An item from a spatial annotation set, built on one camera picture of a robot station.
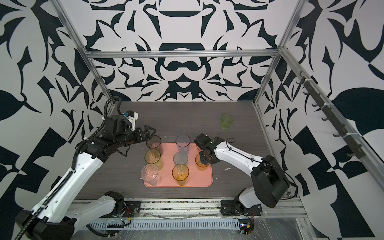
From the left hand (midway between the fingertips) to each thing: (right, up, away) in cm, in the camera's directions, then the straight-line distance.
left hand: (149, 129), depth 72 cm
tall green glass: (-2, -16, +13) cm, 21 cm away
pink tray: (+23, -28, +13) cm, 39 cm away
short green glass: (+44, +3, +35) cm, 57 cm away
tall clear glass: (-4, -25, +11) cm, 28 cm away
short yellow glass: (+25, -20, +6) cm, 33 cm away
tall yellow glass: (+14, -23, +6) cm, 27 cm away
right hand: (+29, -18, +13) cm, 36 cm away
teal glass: (+14, -17, +11) cm, 24 cm away
